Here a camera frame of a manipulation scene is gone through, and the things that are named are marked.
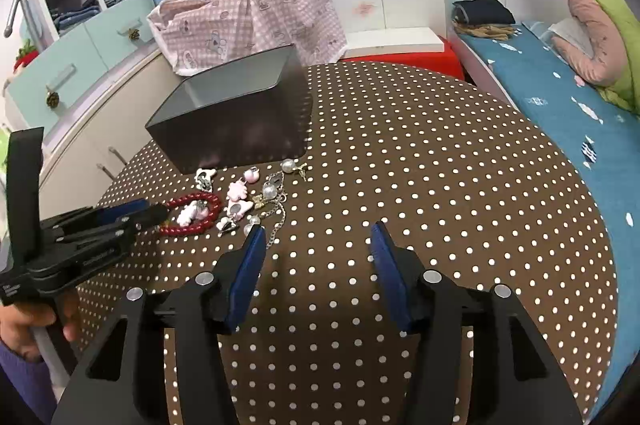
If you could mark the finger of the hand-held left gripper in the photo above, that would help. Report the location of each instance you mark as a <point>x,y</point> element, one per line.
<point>150,217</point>
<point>120,211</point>

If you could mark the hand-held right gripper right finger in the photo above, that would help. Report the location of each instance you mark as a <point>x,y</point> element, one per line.
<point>390,280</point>

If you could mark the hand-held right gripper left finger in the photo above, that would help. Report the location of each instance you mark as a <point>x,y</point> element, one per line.
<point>247,277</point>

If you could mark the cluster of small charms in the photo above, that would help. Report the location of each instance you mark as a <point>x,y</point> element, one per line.
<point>240,192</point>

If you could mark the grey metal tin box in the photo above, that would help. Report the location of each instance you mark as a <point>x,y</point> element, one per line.
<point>240,125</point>

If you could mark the person's left forearm purple sleeve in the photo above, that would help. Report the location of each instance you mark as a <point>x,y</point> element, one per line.
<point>20,385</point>

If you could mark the person's left hand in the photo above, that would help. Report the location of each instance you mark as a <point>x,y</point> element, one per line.
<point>20,330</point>

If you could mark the large teal drawer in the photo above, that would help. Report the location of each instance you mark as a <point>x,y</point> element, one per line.
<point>30,105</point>

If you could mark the pinecone drawer knob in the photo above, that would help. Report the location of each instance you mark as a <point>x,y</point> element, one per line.
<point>134,34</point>
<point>52,99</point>

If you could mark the beige cabinet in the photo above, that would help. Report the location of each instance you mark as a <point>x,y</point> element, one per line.
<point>100,120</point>

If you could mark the brown polka-dot tablecloth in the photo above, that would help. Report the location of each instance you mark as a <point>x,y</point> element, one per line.
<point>450,185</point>

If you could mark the red and green plush toy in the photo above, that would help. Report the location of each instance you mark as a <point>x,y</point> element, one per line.
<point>27,60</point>

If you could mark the small teal drawer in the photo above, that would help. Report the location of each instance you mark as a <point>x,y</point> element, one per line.
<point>107,40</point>

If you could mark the folded blue jeans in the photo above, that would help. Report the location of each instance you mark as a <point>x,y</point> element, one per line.
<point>75,15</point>

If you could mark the red fabric stool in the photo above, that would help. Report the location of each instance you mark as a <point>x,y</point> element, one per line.
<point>440,60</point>

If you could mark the white flat board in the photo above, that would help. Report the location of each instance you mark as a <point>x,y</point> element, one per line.
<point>395,40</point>

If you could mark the pink checked cloth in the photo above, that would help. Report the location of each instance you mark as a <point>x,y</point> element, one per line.
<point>280,10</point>

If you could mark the bed with blue patterned sheet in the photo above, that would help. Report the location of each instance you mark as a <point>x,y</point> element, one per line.
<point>540,85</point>

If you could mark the tan folded clothes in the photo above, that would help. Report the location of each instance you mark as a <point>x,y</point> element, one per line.
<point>487,31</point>

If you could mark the dark folded clothes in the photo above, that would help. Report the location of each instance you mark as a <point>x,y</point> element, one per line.
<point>482,10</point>

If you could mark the white folded cloth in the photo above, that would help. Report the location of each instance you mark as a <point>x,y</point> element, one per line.
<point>565,32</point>

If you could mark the green blanket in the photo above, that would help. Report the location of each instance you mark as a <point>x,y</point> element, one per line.
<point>620,15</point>

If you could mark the pale pink butterfly wall sticker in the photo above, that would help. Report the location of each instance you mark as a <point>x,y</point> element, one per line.
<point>364,8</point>

